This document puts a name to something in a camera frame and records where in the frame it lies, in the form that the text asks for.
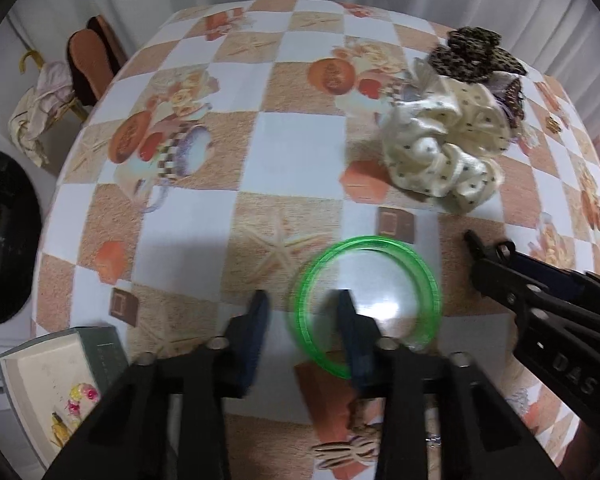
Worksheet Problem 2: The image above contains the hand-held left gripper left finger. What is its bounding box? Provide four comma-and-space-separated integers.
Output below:
42, 289, 271, 480

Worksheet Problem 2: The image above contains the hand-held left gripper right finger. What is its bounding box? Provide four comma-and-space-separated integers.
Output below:
336, 289, 563, 480

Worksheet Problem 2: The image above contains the green translucent bracelet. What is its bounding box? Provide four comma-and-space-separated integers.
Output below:
289, 235, 442, 380

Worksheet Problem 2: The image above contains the beige hair claw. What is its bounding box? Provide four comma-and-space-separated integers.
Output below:
312, 422, 383, 470

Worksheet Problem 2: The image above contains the white shallow box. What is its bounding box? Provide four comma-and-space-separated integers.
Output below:
0, 326, 131, 471

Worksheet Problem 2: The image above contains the cream dotted scrunchie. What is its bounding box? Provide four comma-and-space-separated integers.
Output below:
380, 57, 511, 213

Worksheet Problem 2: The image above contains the brown purple scrunchie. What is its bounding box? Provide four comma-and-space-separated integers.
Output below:
490, 72, 527, 141

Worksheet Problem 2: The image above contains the checkered printed tablecloth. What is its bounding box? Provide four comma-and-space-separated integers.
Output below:
30, 0, 600, 480

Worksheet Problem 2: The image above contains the leopard print scrunchie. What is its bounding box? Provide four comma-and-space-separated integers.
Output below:
426, 27, 528, 83

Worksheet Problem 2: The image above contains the white washing machine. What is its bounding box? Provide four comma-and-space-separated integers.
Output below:
0, 110, 61, 411

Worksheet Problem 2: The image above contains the cream cloth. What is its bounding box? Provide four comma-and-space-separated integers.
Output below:
8, 67, 78, 166

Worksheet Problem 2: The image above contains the orange brown slipper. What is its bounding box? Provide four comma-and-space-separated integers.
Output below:
67, 28, 113, 105

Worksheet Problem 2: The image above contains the pale pink cloth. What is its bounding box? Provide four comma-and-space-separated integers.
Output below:
39, 60, 76, 92

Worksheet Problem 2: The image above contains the dark brown slipper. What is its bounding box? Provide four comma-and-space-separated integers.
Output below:
86, 16, 128, 77

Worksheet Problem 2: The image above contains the pink yellow beaded bracelet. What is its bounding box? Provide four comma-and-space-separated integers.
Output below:
65, 384, 101, 416

